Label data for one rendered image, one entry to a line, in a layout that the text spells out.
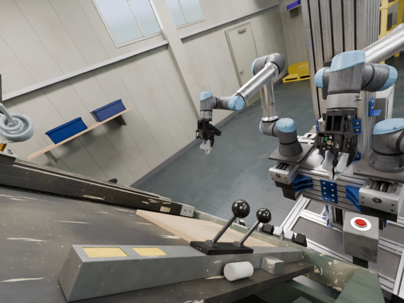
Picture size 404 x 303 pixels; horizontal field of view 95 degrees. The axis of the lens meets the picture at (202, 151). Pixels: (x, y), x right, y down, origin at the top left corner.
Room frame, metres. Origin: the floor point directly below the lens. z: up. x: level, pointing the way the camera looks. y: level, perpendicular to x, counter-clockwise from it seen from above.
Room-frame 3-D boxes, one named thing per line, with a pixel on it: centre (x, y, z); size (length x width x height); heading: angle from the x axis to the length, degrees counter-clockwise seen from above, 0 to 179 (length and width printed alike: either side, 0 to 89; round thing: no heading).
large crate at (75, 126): (3.08, 1.77, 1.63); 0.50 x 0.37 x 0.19; 121
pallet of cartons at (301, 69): (6.12, -4.22, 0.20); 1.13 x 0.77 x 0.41; 31
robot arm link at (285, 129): (1.09, -0.57, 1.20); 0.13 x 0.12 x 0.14; 17
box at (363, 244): (0.51, -0.53, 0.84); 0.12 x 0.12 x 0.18; 41
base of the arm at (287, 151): (1.08, -0.58, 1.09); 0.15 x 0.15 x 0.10
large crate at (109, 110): (3.42, 1.19, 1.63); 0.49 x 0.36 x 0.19; 121
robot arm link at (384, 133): (0.65, -0.83, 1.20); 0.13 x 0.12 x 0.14; 5
